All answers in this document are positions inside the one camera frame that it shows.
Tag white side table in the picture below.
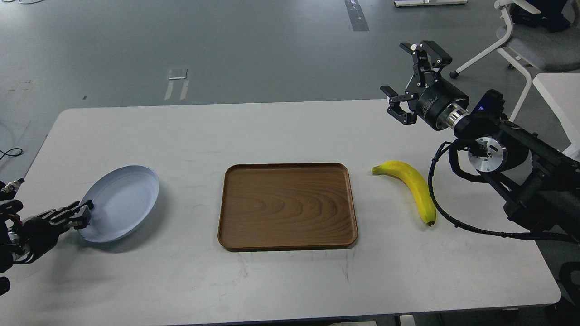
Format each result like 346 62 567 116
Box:
532 72 580 161

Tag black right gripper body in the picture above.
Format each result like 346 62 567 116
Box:
410 81 470 130

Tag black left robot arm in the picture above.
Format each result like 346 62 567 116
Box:
0 179 95 273

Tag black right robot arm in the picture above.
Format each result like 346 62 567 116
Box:
380 40 579 244

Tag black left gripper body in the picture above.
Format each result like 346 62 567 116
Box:
19 217 62 259

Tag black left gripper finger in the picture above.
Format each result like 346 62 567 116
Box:
45 200 95 222
54 206 91 230

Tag white office chair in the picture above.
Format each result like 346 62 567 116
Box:
449 0 580 121

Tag light blue plate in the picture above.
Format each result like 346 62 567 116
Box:
78 165 160 244

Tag white furniture base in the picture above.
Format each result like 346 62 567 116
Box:
393 0 468 8

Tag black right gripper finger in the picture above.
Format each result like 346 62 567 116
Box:
380 85 418 125
400 40 452 88

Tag brown wooden tray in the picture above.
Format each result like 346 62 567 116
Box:
217 162 358 252

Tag yellow banana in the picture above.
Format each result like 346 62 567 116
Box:
371 160 437 227

